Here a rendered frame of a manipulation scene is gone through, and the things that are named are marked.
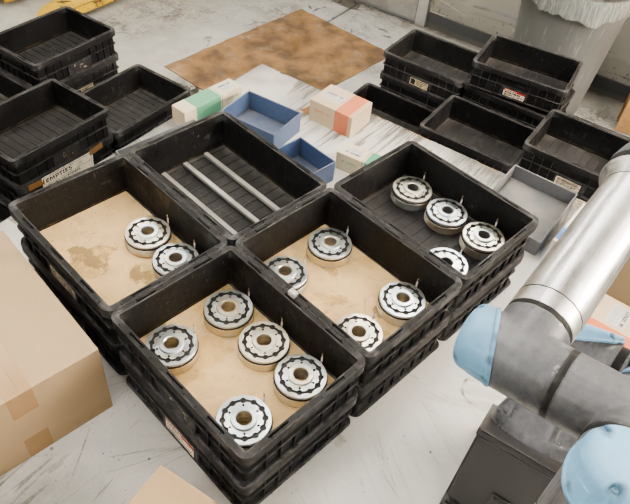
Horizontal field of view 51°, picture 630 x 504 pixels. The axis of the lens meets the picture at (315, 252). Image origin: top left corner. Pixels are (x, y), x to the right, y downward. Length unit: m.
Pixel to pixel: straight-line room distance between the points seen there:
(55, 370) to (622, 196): 0.96
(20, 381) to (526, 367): 0.90
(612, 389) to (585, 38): 2.96
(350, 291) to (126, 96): 1.67
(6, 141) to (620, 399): 2.20
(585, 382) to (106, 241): 1.16
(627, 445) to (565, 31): 3.02
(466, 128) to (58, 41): 1.74
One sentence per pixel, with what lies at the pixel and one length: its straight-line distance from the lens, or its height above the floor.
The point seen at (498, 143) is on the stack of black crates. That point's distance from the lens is 2.82.
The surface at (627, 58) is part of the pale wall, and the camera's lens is 4.12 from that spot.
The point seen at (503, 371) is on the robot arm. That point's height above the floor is 1.40.
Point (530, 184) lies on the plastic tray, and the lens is 2.09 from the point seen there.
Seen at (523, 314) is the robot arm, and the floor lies 1.42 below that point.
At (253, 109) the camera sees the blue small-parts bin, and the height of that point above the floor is 0.71.
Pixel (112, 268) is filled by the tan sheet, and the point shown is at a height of 0.83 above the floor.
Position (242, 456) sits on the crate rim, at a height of 0.93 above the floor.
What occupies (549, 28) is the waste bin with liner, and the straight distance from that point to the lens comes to 3.52.
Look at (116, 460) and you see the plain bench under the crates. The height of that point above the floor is 0.70.
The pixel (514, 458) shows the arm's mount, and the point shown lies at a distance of 1.15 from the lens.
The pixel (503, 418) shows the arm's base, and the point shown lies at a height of 0.94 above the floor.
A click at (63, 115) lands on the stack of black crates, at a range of 2.60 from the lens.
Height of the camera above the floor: 1.92
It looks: 46 degrees down
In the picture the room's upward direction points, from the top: 7 degrees clockwise
